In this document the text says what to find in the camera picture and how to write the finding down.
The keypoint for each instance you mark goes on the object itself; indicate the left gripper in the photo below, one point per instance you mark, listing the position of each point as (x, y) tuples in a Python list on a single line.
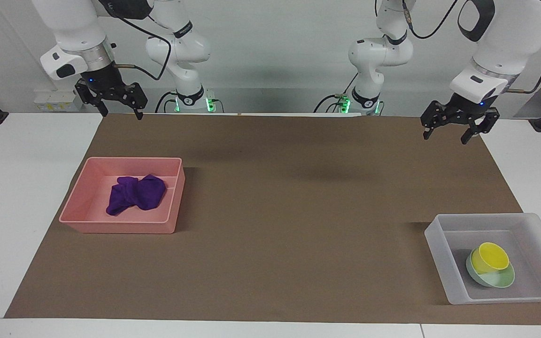
[(468, 106)]

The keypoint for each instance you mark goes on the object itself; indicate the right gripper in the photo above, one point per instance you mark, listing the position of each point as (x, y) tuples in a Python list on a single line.
[(100, 78)]

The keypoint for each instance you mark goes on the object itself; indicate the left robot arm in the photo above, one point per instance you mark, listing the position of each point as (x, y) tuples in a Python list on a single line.
[(496, 51)]

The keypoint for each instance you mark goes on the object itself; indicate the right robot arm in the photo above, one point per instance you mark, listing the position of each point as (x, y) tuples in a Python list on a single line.
[(73, 28)]

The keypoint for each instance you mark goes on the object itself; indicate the purple cloth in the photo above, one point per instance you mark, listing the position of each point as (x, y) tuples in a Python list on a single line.
[(136, 193)]

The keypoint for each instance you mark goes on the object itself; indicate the pink plastic bin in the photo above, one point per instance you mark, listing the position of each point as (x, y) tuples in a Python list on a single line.
[(82, 206)]

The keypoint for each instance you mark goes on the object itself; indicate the yellow cup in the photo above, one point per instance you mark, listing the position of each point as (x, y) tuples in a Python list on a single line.
[(489, 257)]

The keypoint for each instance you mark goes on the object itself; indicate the light green bowl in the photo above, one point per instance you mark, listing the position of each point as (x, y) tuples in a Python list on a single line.
[(496, 280)]

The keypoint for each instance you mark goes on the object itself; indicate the translucent white plastic bin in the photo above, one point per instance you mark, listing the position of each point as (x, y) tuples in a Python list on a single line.
[(540, 286)]

